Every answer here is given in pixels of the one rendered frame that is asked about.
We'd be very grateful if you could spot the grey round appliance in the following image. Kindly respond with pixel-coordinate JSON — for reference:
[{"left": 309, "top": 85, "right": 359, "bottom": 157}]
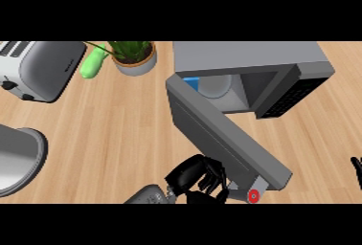
[{"left": 0, "top": 123, "right": 49, "bottom": 198}]

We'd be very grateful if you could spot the white milk carton red cap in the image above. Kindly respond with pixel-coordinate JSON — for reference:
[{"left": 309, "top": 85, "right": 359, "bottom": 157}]
[{"left": 226, "top": 176, "right": 271, "bottom": 205}]

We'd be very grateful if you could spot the silver toaster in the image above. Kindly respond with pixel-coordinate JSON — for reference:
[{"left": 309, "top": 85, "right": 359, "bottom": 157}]
[{"left": 0, "top": 40, "right": 89, "bottom": 103}]

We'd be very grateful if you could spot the light green bottle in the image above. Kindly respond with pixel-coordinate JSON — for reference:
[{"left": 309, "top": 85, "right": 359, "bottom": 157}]
[{"left": 78, "top": 43, "right": 112, "bottom": 79}]

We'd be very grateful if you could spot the grey microwave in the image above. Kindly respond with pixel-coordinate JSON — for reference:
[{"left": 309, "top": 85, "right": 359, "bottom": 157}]
[{"left": 172, "top": 40, "right": 338, "bottom": 121}]

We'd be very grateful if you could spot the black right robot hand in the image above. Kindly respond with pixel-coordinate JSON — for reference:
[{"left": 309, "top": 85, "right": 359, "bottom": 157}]
[{"left": 349, "top": 155, "right": 362, "bottom": 191}]

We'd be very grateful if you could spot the white round microwave plate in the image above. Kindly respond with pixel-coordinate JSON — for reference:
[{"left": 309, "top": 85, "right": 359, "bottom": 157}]
[{"left": 197, "top": 74, "right": 235, "bottom": 100}]

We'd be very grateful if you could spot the grey microwave door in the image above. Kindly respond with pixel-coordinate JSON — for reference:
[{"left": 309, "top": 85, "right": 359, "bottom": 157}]
[{"left": 164, "top": 76, "right": 294, "bottom": 192}]

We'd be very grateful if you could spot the grey plant pot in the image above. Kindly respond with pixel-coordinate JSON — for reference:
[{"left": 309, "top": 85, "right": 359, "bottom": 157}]
[{"left": 111, "top": 43, "right": 158, "bottom": 78}]

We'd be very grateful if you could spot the green leafy plant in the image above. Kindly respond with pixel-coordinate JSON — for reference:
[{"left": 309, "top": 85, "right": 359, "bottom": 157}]
[{"left": 83, "top": 40, "right": 154, "bottom": 63}]

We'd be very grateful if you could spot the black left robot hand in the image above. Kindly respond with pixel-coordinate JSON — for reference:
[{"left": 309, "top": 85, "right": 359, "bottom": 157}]
[{"left": 164, "top": 154, "right": 232, "bottom": 205}]

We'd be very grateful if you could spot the blue box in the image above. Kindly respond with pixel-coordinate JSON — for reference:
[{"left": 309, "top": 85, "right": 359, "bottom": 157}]
[{"left": 182, "top": 76, "right": 203, "bottom": 92}]

